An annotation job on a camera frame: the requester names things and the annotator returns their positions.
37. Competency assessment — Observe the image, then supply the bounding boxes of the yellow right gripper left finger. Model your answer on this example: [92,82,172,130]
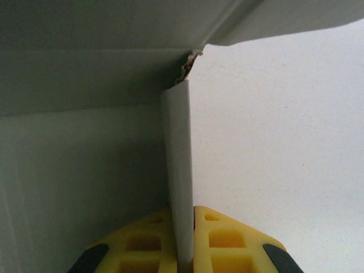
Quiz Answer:
[66,207,179,273]

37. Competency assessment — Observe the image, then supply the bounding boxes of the white corrugated cardboard box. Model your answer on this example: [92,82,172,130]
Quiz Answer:
[0,0,364,273]

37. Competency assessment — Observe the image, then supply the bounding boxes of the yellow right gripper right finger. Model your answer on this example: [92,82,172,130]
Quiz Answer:
[193,205,305,273]

